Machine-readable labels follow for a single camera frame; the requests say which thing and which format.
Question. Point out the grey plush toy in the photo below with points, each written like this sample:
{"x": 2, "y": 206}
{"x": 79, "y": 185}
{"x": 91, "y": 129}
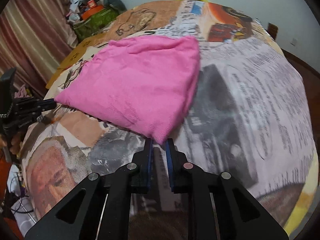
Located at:
{"x": 115, "y": 4}

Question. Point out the printed newspaper pattern bedsheet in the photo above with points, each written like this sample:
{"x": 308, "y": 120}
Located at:
{"x": 249, "y": 116}

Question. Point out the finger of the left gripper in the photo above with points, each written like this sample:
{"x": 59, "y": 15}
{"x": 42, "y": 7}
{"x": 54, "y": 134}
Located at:
{"x": 45, "y": 104}

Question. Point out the striped red beige curtain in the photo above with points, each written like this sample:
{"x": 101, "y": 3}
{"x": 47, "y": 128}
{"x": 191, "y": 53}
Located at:
{"x": 35, "y": 39}

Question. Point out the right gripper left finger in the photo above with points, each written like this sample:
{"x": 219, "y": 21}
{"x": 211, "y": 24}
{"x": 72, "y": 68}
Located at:
{"x": 99, "y": 206}

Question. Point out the green fabric storage box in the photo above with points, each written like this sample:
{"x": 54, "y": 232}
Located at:
{"x": 95, "y": 23}

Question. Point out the person's left hand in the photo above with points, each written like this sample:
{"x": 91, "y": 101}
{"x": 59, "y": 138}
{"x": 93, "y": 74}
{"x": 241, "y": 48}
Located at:
{"x": 15, "y": 143}

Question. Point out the white wall socket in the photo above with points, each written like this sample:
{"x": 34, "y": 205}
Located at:
{"x": 294, "y": 42}

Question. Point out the orange box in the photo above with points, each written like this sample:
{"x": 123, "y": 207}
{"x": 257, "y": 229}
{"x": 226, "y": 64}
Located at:
{"x": 91, "y": 12}

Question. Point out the pile of clutter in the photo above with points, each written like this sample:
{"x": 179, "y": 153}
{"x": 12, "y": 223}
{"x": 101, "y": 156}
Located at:
{"x": 78, "y": 7}

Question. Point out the pink knit cardigan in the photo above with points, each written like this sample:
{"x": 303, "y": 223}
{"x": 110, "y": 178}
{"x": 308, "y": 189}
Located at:
{"x": 145, "y": 84}

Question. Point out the wooden bed post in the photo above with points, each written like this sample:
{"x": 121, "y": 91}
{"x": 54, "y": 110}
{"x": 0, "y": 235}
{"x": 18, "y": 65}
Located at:
{"x": 272, "y": 30}

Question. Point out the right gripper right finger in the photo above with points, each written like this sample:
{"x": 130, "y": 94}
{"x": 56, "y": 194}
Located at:
{"x": 219, "y": 207}

